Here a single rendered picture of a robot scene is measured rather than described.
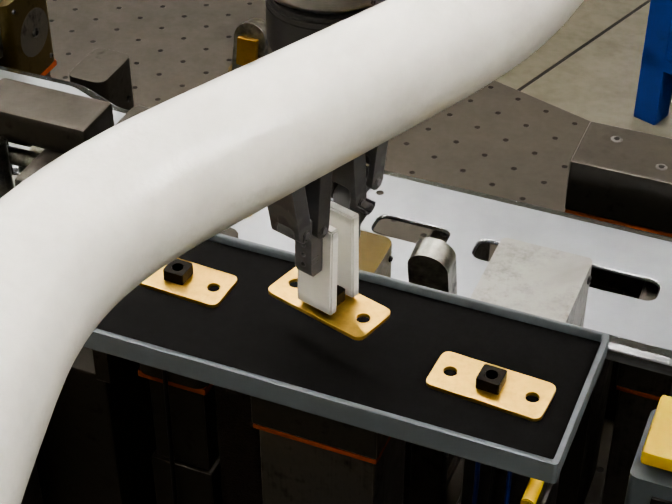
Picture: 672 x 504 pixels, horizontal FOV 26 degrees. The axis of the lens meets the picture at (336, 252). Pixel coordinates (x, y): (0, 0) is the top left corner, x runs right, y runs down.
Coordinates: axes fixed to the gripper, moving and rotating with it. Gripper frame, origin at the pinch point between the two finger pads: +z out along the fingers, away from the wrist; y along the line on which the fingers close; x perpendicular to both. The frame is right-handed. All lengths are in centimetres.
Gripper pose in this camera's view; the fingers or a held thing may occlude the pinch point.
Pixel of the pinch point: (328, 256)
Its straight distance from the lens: 98.3
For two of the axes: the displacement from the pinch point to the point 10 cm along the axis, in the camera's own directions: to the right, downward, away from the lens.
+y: 6.2, -4.8, 6.2
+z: -0.1, 7.9, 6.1
